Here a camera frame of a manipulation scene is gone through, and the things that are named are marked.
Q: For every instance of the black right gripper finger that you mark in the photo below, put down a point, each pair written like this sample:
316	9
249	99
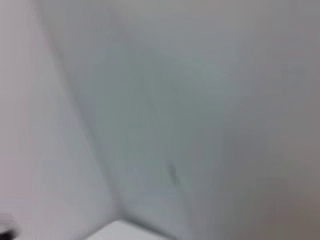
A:
6	235

